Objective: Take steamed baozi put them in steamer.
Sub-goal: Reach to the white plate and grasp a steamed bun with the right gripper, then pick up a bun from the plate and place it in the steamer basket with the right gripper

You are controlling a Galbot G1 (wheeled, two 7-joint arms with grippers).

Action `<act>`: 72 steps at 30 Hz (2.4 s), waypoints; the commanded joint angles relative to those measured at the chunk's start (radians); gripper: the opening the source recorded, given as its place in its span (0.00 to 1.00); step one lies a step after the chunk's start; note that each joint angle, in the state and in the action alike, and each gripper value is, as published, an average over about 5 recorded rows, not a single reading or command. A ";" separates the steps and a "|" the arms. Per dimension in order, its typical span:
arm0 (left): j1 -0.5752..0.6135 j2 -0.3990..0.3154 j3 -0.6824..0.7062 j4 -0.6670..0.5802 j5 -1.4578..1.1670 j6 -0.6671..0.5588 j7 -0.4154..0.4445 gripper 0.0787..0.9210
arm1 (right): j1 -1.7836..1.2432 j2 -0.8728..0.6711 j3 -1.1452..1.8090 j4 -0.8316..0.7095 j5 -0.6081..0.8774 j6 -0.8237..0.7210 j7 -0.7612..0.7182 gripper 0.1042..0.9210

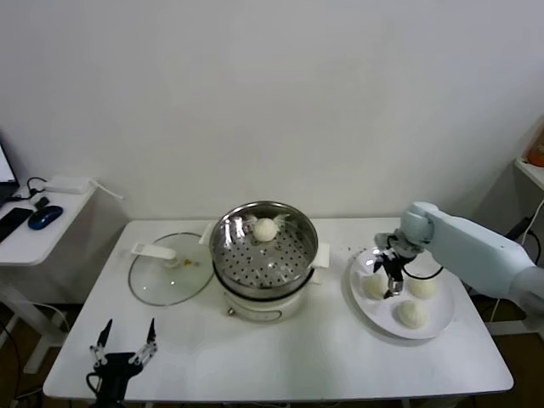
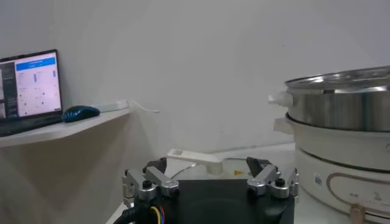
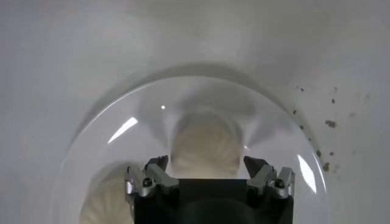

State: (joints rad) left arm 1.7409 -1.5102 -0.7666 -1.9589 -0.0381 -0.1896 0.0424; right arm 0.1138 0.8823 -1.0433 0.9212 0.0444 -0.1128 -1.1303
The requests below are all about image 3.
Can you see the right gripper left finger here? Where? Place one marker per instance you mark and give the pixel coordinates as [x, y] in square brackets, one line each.
[146, 182]

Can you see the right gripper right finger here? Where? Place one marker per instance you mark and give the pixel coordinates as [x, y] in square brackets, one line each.
[274, 181]

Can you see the white steamed baozi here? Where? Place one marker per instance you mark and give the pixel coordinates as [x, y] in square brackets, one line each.
[207, 146]
[106, 201]

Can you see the white round plate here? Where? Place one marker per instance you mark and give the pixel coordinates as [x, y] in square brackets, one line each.
[152, 128]

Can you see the dark crumbs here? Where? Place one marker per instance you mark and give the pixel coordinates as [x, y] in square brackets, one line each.
[330, 123]

